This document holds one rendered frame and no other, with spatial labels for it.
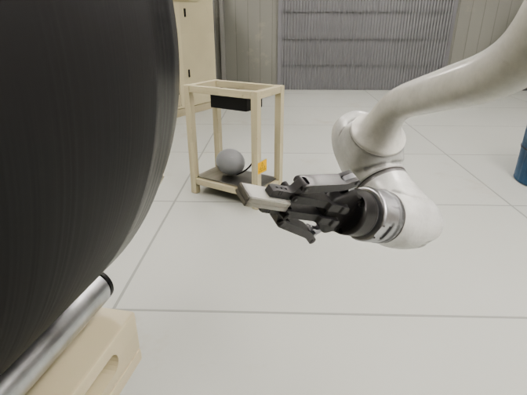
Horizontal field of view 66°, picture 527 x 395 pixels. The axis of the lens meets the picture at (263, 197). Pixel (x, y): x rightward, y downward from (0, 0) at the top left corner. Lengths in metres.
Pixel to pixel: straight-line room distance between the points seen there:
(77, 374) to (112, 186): 0.26
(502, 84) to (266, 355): 1.38
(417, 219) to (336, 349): 1.10
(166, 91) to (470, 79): 0.36
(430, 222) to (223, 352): 1.16
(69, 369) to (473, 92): 0.55
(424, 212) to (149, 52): 0.55
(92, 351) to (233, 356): 1.22
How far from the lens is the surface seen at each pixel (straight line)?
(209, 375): 1.64
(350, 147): 0.76
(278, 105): 2.84
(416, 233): 0.72
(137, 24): 0.29
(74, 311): 0.49
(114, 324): 0.54
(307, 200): 0.54
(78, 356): 0.51
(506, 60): 0.52
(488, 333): 2.02
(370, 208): 0.62
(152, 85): 0.30
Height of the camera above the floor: 1.20
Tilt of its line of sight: 24 degrees down
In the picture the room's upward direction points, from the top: straight up
